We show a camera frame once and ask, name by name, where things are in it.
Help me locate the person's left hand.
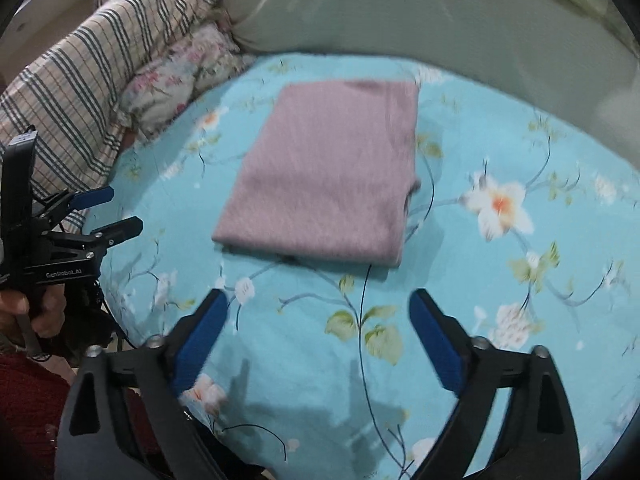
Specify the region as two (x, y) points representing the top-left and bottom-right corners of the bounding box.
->
(0, 286), (68, 340)

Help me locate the turquoise floral bed sheet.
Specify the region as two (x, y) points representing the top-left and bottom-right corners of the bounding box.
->
(86, 54), (639, 479)

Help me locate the plaid checked blanket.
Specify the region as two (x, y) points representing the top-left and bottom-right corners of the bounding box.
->
(1, 0), (221, 200)

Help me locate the white floral pillow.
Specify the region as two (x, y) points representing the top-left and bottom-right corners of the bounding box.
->
(114, 22), (255, 140)

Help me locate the pink knit sweater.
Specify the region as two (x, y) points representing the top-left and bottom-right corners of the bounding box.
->
(213, 79), (420, 266)

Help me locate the black camera box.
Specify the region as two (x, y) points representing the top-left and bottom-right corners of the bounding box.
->
(1, 125), (38, 238)

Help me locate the red sleeve forearm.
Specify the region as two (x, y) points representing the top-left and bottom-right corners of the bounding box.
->
(1, 352), (174, 479)

